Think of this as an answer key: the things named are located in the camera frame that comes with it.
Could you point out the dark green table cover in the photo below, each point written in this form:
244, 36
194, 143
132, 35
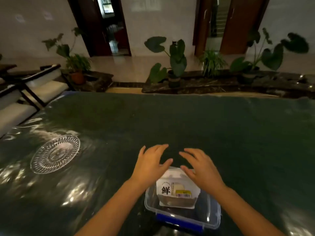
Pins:
196, 125

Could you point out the person's left little finger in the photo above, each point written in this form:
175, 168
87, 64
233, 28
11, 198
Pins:
141, 152

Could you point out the large-leaf plant in dark pot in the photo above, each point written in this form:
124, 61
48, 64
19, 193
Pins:
177, 61

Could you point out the white cushioned dark frame chair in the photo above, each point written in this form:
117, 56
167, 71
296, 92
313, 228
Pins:
46, 88
12, 113

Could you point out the small black stone ledge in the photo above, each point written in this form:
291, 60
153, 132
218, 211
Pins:
97, 82

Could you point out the person's right thumb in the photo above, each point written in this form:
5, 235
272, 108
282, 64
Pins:
188, 171

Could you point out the person's left hand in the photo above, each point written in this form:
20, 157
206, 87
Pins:
147, 169

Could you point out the brown wooden door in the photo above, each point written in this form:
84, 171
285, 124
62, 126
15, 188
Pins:
242, 24

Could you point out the dark wooden door frame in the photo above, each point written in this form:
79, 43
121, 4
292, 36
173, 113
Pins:
98, 34

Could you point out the white packaged food tray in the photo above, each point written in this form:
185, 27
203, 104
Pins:
176, 196

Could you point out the clear cut glass plate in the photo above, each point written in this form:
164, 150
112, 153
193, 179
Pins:
55, 154

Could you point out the person's left thumb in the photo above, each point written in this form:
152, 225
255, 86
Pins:
166, 166

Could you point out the clear plastic box blue latches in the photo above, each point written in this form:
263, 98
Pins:
209, 216

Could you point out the tall large-leaf plant grey pot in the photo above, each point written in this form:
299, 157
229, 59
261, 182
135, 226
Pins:
269, 57

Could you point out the grassy green potted plant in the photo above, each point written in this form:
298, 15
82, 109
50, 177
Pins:
211, 61

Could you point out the leafy plant in terracotta pot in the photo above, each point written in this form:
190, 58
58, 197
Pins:
76, 65

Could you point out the person's left forearm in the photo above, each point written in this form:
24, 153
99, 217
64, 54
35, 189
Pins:
113, 211

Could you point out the long black stone ledge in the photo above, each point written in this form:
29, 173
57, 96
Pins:
221, 84

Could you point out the person's right hand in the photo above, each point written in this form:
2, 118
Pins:
205, 174

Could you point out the person's right forearm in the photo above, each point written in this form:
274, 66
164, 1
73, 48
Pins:
243, 213

